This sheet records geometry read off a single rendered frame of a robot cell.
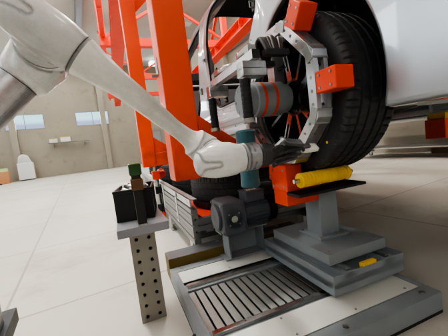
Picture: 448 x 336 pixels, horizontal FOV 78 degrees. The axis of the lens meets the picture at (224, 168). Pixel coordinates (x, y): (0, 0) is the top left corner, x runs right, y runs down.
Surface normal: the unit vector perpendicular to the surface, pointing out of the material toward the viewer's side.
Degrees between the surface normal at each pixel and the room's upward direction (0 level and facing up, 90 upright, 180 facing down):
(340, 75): 90
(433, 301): 90
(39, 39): 121
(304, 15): 125
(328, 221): 90
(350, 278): 90
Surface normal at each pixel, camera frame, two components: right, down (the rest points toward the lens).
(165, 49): 0.36, 0.04
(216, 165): 0.22, 0.21
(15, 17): 0.01, 0.33
